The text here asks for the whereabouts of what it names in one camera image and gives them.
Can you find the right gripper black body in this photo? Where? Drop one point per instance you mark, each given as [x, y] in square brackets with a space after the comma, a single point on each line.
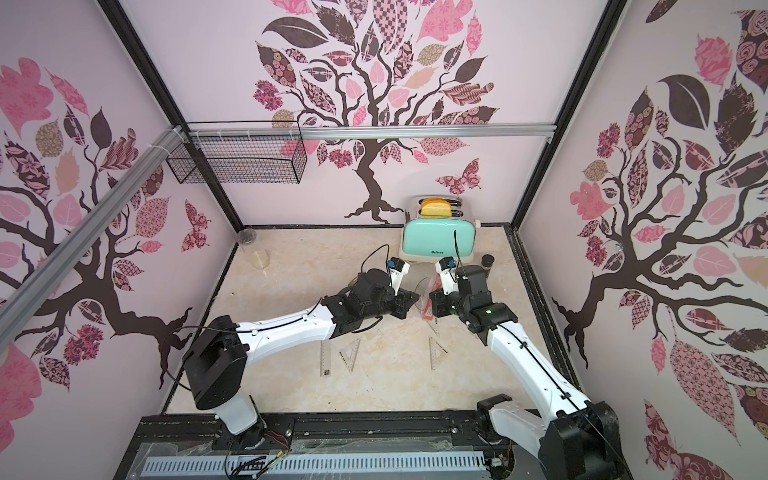
[447, 301]

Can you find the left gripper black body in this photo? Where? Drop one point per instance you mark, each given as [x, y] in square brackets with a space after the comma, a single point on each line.
[384, 307]

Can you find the clear triangle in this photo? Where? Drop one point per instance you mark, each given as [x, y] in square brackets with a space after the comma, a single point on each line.
[434, 327]
[437, 354]

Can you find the clear triangle set square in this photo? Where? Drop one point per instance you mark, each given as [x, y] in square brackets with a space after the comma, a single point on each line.
[349, 354]

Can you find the clear straight ruler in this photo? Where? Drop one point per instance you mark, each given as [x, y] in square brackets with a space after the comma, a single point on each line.
[325, 358]

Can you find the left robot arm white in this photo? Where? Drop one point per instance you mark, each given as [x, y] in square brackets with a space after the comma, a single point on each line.
[216, 361]

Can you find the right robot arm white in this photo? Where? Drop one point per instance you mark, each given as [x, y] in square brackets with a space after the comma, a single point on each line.
[571, 436]

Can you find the mint green toaster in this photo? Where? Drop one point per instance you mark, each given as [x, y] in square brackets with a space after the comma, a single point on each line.
[429, 239]

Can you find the yellow toast slice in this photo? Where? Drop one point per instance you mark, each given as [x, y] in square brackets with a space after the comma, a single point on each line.
[436, 208]

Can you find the clear glass jar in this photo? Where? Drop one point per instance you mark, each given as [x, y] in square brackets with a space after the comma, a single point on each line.
[255, 255]

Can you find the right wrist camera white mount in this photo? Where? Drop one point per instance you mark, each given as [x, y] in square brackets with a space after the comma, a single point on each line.
[447, 271]

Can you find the aluminium rail back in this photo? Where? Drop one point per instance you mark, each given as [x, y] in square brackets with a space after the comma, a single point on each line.
[379, 132]

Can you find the aluminium rail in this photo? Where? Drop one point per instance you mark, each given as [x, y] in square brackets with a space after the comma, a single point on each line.
[28, 298]
[379, 132]

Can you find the black wire basket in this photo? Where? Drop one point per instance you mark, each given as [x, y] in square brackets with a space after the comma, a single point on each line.
[257, 152]

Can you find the white slotted cable duct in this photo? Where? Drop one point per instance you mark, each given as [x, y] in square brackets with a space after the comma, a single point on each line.
[316, 466]

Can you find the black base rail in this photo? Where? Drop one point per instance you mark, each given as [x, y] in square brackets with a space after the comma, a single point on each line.
[461, 427]

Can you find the aluminium rail left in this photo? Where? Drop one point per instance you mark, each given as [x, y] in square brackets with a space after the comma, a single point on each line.
[28, 298]

